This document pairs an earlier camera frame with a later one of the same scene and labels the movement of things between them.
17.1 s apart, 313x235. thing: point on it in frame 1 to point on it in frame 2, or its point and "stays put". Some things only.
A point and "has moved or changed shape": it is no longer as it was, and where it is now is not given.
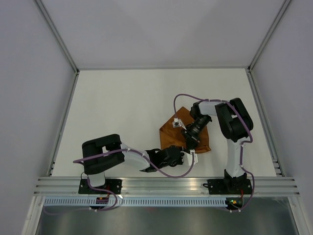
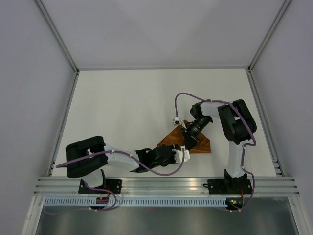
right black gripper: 191,142 stays put
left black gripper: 180,161 stays put
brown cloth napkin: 170,136 has moved or changed shape
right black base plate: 229,186 stays put
